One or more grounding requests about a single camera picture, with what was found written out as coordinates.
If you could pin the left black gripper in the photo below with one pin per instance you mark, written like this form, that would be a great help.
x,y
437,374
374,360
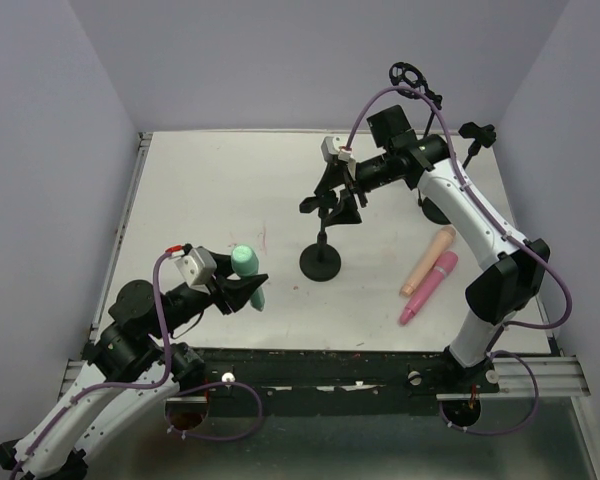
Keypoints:
x,y
218,292

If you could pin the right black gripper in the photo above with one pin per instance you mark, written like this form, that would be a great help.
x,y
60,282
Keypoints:
x,y
347,185

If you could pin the green toy microphone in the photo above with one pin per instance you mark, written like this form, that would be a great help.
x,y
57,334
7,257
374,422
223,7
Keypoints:
x,y
245,263

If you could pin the black round-base clip stand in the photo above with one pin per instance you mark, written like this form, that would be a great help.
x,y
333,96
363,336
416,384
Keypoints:
x,y
320,262

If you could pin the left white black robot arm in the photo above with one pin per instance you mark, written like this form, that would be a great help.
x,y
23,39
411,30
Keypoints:
x,y
136,362

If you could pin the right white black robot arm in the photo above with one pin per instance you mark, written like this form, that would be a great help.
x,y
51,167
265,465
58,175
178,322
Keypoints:
x,y
511,265

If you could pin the black right clip stand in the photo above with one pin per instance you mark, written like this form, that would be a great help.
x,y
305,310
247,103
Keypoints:
x,y
482,137

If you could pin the peach toy microphone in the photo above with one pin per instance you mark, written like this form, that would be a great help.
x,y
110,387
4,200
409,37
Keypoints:
x,y
440,242

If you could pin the pink toy microphone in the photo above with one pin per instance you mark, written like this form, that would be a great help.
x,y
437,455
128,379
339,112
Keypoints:
x,y
443,266

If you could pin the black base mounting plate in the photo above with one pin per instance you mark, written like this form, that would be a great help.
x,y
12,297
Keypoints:
x,y
320,380

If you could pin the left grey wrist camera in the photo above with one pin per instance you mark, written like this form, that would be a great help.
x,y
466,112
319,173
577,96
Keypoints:
x,y
196,265

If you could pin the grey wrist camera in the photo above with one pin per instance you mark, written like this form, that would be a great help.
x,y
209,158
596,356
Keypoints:
x,y
196,265
335,152

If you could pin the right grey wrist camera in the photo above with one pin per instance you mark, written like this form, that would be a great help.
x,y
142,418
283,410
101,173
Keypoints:
x,y
335,152

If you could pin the black tripod ring stand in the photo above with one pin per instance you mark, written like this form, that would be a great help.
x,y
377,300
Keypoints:
x,y
414,83

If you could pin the left aluminium rail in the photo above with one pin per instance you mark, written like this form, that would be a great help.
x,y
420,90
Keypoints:
x,y
75,370

